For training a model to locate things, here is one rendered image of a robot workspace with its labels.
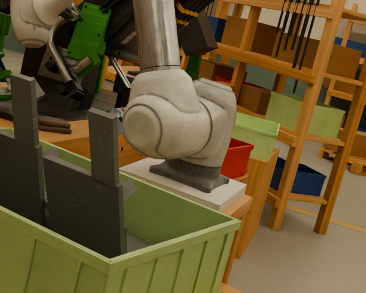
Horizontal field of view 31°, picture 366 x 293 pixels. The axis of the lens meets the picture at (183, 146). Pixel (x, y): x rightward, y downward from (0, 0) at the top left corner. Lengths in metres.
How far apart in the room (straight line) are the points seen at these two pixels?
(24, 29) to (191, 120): 0.67
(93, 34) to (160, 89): 0.89
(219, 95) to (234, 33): 4.22
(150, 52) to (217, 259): 0.58
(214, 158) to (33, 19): 0.69
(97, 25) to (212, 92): 0.81
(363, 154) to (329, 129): 4.01
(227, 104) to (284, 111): 3.26
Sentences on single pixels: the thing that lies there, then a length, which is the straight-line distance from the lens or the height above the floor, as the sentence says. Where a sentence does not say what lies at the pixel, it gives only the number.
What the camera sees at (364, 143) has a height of 0.34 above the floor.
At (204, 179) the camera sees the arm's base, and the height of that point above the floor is 0.91.
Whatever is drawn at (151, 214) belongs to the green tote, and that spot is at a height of 0.90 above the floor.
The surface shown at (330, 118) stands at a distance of 4.99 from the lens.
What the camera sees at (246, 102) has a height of 0.78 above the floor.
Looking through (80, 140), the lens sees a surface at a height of 0.89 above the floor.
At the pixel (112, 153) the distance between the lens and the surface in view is 0.96.
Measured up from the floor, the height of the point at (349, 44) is 1.59.
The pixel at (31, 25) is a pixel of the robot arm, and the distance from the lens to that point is 2.00.
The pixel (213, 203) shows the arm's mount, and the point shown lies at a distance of 1.63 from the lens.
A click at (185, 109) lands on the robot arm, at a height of 1.09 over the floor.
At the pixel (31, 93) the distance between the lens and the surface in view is 1.05.
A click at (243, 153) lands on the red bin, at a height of 0.89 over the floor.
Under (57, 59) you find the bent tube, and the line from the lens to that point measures 2.37.
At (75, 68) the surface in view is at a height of 1.04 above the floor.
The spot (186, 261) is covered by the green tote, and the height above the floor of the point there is 0.91.
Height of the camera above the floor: 1.29
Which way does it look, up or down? 10 degrees down
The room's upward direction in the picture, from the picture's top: 14 degrees clockwise
